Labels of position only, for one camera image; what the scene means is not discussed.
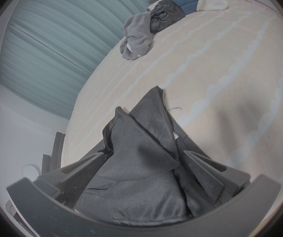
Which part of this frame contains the blue-green curtain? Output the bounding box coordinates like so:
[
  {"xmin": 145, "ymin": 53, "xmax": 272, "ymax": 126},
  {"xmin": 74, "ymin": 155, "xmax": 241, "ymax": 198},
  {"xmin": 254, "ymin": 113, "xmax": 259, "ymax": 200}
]
[{"xmin": 0, "ymin": 0, "xmax": 162, "ymax": 121}]

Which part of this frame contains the white garment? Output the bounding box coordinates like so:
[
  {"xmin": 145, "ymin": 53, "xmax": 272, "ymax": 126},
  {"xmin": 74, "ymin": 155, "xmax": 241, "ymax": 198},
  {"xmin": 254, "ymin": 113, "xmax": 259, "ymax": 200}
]
[{"xmin": 196, "ymin": 0, "xmax": 230, "ymax": 12}]

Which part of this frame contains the black shiny garment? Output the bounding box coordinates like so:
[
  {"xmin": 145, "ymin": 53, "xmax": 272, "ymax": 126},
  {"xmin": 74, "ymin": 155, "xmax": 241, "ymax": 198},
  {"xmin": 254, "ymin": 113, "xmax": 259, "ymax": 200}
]
[{"xmin": 149, "ymin": 0, "xmax": 185, "ymax": 33}]

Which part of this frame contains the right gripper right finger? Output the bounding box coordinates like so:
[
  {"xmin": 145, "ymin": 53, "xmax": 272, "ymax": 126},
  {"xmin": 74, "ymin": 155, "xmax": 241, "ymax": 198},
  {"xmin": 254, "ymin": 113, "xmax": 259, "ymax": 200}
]
[{"xmin": 184, "ymin": 150, "xmax": 251, "ymax": 205}]

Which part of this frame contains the black T-shirt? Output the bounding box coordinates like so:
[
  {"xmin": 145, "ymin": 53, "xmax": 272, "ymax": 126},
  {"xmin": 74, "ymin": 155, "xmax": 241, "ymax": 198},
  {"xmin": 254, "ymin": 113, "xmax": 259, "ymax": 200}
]
[{"xmin": 60, "ymin": 85, "xmax": 222, "ymax": 227}]

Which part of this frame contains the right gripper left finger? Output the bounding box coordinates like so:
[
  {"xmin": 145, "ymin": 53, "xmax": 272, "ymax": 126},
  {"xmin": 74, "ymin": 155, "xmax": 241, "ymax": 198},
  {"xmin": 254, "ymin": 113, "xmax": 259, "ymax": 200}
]
[{"xmin": 34, "ymin": 153, "xmax": 105, "ymax": 209}]

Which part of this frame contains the bed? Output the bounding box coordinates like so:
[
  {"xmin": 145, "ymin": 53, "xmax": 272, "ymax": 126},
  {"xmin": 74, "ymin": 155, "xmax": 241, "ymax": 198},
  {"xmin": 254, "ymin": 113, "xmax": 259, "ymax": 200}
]
[{"xmin": 60, "ymin": 0, "xmax": 283, "ymax": 222}]

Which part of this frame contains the round white ceiling lamp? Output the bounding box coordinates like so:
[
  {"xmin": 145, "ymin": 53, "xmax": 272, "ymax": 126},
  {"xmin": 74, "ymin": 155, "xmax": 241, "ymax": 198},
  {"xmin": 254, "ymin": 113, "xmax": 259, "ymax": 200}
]
[{"xmin": 21, "ymin": 163, "xmax": 42, "ymax": 177}]

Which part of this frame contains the white printed pillow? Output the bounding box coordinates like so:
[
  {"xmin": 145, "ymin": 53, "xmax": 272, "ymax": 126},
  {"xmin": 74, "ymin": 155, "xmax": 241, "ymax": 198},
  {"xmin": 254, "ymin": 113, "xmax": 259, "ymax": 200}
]
[{"xmin": 146, "ymin": 0, "xmax": 181, "ymax": 10}]

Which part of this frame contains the grey garment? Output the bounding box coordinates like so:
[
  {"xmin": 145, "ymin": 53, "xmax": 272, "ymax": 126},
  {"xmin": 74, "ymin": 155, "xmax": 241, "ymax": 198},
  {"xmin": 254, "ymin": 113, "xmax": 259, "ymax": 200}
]
[{"xmin": 120, "ymin": 12, "xmax": 155, "ymax": 60}]

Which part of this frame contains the blue garment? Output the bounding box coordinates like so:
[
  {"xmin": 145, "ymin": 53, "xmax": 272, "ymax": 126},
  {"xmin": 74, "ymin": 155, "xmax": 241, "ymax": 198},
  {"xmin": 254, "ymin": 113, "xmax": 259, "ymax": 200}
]
[{"xmin": 172, "ymin": 0, "xmax": 202, "ymax": 16}]

